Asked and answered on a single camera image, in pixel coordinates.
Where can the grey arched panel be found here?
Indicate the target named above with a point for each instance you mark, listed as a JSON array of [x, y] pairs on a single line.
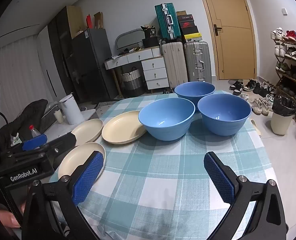
[[128, 37]]

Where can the white wall switch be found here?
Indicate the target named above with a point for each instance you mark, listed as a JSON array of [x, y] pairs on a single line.
[[284, 11]]

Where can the black yellow shoe box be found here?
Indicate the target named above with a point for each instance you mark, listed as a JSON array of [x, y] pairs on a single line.
[[192, 38]]

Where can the black paper bag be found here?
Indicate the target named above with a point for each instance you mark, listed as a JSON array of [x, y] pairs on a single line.
[[150, 33]]

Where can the teal suitcase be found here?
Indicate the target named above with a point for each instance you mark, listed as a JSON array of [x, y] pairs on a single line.
[[164, 22]]

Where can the wooden shoe rack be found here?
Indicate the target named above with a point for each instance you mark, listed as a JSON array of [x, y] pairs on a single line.
[[287, 76]]

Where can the plastic water bottle red cap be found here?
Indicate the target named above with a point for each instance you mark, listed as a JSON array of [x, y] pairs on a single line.
[[35, 131]]

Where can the person's left hand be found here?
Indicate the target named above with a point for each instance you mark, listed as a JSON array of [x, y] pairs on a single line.
[[3, 217]]

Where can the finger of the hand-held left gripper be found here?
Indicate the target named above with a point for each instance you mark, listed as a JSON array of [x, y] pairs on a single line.
[[69, 140], [34, 142]]

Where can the white lidded canister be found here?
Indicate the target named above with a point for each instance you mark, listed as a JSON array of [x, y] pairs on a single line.
[[70, 110]]

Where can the black quilted bag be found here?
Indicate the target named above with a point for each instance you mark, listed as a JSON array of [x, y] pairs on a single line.
[[49, 117]]

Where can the black refrigerator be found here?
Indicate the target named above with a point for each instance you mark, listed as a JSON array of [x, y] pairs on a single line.
[[95, 65]]

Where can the brown shoe box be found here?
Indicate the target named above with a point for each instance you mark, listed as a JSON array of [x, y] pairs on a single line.
[[180, 13]]

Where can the grey side table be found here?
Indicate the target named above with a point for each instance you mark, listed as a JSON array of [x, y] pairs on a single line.
[[86, 115]]

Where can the white dresser with drawers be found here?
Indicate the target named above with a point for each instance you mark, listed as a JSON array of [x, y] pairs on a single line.
[[153, 65]]

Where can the teal white checked tablecloth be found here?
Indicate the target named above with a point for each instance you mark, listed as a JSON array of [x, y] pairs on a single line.
[[162, 180]]

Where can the group of loose shoes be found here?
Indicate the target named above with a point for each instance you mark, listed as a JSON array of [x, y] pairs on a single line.
[[259, 105]]

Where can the woven laundry basket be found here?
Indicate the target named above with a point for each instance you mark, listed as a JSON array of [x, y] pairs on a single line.
[[131, 82]]

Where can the tall black cabinet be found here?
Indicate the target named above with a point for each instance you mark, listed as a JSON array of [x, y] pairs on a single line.
[[63, 55]]

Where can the blue bowl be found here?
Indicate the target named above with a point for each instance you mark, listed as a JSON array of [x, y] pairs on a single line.
[[162, 130], [222, 126], [192, 90]]

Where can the black jacket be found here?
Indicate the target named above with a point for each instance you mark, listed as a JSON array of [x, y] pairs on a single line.
[[20, 120]]

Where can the wooden door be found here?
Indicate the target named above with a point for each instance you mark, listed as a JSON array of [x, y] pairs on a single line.
[[232, 50]]

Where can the white bin with black bag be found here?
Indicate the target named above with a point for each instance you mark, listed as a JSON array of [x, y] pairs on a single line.
[[281, 125]]

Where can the cream plate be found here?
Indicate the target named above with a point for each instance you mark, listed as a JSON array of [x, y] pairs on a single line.
[[73, 157], [88, 130], [120, 128]]

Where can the cream slipper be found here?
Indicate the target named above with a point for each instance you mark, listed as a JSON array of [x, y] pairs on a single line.
[[256, 128]]

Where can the silver suitcase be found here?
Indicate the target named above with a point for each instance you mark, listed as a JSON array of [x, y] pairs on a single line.
[[196, 62]]

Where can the cream cup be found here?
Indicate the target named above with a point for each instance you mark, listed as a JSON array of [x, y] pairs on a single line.
[[58, 118]]

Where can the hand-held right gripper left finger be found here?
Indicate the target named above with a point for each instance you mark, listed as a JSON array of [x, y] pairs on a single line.
[[88, 177]]

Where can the beige suitcase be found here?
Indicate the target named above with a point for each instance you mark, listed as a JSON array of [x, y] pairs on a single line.
[[174, 65]]

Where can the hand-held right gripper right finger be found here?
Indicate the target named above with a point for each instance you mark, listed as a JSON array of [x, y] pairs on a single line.
[[219, 177]]

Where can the brown cardboard piece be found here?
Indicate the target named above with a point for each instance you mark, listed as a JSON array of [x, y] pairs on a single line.
[[98, 20]]

